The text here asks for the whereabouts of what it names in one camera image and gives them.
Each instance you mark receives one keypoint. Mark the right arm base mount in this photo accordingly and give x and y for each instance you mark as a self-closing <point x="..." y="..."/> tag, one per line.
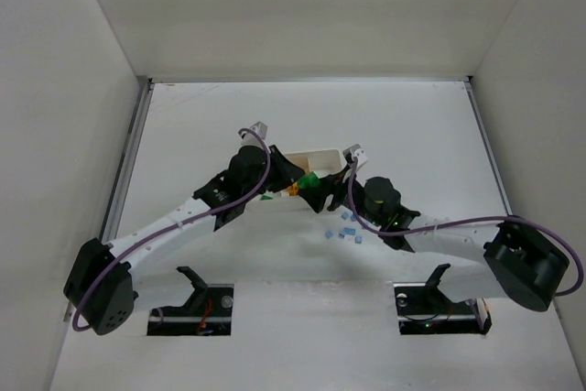
<point x="423" y="310"/>

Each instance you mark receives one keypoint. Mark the white divided plastic container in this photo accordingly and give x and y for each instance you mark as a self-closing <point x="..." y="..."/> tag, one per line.
<point x="316" y="164"/>

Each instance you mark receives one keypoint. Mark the yellow lego pieces in container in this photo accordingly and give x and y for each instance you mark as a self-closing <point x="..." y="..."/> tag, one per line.
<point x="292" y="191"/>

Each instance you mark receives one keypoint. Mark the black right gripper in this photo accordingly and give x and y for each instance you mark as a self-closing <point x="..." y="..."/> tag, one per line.
<point x="330" y="187"/>

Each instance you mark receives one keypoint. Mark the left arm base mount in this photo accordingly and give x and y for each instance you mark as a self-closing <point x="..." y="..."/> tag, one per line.
<point x="207" y="312"/>

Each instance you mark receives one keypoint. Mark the green lego cluster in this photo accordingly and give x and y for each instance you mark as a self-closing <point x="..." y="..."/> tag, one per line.
<point x="310" y="180"/>

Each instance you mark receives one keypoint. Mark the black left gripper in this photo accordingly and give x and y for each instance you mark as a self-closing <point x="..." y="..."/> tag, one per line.
<point x="284" y="170"/>

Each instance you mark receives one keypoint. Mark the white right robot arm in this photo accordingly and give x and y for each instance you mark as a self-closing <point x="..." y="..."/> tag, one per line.
<point x="506" y="257"/>

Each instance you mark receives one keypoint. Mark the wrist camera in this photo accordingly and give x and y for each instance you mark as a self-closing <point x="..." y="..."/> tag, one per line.
<point x="260" y="129"/>
<point x="355" y="154"/>

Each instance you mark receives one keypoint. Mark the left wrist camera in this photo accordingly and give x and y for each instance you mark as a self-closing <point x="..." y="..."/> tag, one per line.
<point x="260" y="129"/>

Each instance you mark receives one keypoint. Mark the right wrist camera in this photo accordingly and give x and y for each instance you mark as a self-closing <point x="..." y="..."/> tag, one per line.
<point x="355" y="154"/>

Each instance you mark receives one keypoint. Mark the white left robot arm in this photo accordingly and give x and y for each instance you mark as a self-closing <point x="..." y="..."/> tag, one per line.
<point x="109" y="282"/>

